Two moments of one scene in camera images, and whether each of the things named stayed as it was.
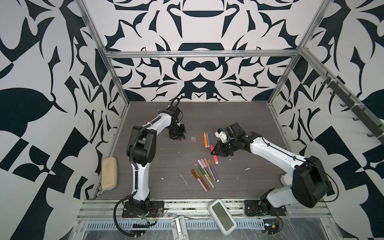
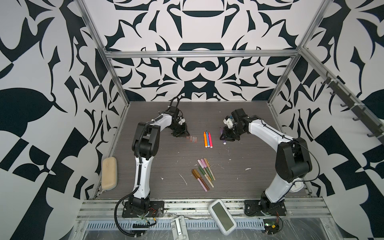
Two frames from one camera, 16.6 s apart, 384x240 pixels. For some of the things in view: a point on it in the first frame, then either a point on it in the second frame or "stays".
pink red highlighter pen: (214, 157) -> (210, 140)
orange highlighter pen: (205, 140) stays
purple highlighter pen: (216, 177) -> (224, 141)
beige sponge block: (109, 173) stays
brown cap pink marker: (195, 176) stays
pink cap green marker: (206, 167) stays
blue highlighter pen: (208, 139) stays
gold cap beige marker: (209, 169) stays
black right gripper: (220, 151) -> (226, 136)
